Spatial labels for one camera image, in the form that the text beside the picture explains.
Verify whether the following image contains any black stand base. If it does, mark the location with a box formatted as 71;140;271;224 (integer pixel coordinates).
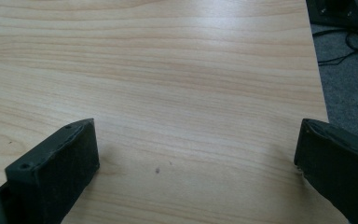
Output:
305;0;358;29

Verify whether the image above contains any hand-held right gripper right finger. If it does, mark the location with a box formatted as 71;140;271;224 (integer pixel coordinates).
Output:
293;118;358;224

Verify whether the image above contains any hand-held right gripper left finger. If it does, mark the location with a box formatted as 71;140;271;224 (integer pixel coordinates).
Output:
5;118;101;224

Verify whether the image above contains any black cable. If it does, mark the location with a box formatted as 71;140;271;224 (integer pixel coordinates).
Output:
312;27;358;67

